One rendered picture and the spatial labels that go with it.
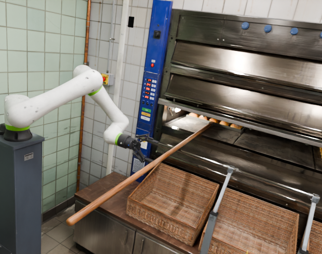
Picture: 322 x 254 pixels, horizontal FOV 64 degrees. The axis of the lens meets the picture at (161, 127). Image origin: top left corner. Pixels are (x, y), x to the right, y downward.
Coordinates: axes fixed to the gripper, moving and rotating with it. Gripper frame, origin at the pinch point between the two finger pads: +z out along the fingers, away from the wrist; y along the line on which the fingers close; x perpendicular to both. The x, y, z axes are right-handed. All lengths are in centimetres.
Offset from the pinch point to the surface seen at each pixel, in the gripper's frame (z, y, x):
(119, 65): -73, -41, -55
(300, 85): 70, -54, -50
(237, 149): 42, 1, -56
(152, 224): 4, 58, -7
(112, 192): 9, -1, 55
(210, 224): 45, 30, 4
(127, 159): -53, 44, -57
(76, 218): 9, 0, 77
